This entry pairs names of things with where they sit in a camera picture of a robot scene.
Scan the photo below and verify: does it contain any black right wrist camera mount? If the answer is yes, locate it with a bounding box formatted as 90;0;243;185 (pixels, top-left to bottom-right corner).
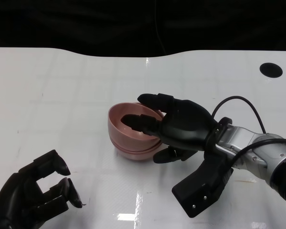
171;152;234;218

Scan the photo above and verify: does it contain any pink plastic bowl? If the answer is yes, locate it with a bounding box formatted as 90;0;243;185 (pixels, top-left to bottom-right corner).
111;139;162;154
107;102;165;150
113;143;162;162

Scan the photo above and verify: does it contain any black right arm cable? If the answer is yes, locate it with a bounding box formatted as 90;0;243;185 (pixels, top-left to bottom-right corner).
204;95;286;167

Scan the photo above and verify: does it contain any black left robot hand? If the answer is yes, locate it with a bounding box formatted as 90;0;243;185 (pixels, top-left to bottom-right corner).
0;149;83;229

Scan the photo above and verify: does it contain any black backdrop curtain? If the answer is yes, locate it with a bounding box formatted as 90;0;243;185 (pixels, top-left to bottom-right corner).
0;0;286;58

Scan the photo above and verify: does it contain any black round table grommet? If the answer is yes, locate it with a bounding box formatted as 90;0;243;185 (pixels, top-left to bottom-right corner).
259;62;283;78

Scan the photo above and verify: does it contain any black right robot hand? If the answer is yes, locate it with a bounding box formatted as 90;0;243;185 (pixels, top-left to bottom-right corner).
121;93;220;164

